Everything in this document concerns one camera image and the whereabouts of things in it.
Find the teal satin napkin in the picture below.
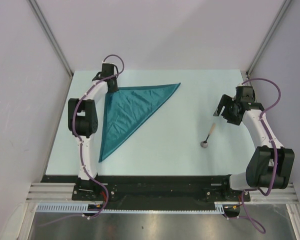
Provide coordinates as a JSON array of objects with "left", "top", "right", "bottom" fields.
[{"left": 98, "top": 83, "right": 181, "bottom": 163}]

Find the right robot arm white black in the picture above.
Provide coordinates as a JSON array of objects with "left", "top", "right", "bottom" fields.
[{"left": 213, "top": 85, "right": 295, "bottom": 201}]

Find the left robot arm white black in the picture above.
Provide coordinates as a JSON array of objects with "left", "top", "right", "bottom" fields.
[{"left": 67, "top": 62, "right": 119, "bottom": 181}]

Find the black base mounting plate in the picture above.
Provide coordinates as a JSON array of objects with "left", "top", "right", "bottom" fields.
[{"left": 41, "top": 175, "right": 251, "bottom": 219}]

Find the right aluminium side rail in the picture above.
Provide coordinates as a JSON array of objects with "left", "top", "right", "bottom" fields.
[{"left": 241, "top": 71, "right": 280, "bottom": 176}]

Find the wooden handled metal spoon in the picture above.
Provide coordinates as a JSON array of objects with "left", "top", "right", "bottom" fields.
[{"left": 200, "top": 123, "right": 216, "bottom": 148}]

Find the left aluminium corner post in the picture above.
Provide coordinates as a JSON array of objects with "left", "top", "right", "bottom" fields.
[{"left": 26, "top": 0, "right": 74, "bottom": 78}]

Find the aluminium corner post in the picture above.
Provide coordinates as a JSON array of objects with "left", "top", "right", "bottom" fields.
[
  {"left": 26, "top": 0, "right": 74, "bottom": 78},
  {"left": 245, "top": 0, "right": 294, "bottom": 78}
]

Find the white slotted cable duct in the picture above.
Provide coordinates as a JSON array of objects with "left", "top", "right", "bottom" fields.
[{"left": 36, "top": 203, "right": 225, "bottom": 214}]

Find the right aluminium corner post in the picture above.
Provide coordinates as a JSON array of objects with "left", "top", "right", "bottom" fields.
[{"left": 245, "top": 0, "right": 294, "bottom": 78}]

